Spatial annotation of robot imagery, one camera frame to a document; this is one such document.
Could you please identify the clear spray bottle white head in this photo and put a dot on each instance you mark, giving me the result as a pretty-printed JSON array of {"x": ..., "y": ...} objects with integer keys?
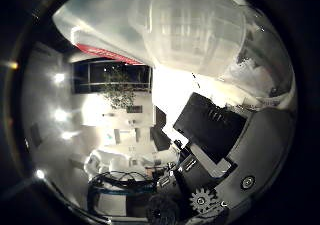
[{"x": 186, "y": 31}]

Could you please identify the dark office chair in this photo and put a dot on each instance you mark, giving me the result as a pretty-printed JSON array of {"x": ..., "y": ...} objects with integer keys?
[{"x": 160, "y": 131}]

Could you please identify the leafy green indoor plant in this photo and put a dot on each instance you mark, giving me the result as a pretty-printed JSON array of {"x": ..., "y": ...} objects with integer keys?
[{"x": 118, "y": 90}]

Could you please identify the dark framed window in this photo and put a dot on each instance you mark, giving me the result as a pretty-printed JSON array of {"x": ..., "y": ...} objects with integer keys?
[{"x": 110, "y": 76}]

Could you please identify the small dark wall picture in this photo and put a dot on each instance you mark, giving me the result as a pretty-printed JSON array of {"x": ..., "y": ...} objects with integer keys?
[{"x": 134, "y": 109}]

